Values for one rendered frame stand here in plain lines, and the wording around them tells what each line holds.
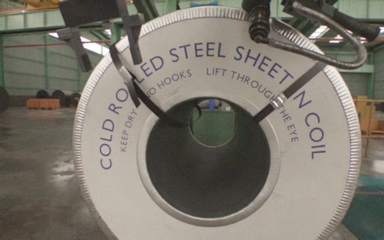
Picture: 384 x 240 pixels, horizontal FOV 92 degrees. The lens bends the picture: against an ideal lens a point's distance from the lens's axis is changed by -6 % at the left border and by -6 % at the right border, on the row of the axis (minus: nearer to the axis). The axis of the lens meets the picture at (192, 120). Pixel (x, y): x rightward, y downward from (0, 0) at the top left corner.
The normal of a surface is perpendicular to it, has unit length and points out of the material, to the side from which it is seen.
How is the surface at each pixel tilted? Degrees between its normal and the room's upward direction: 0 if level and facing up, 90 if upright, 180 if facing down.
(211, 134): 90
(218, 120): 90
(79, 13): 114
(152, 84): 90
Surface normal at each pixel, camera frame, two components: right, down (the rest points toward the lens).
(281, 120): -0.12, 0.10
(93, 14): -0.09, 0.49
